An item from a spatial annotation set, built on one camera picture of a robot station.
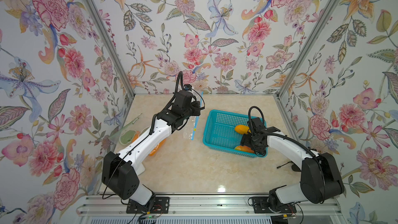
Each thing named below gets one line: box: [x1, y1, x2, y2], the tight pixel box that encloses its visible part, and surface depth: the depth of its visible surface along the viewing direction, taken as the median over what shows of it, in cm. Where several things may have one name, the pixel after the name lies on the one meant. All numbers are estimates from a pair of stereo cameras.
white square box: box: [135, 162, 146, 176], surface depth 86 cm
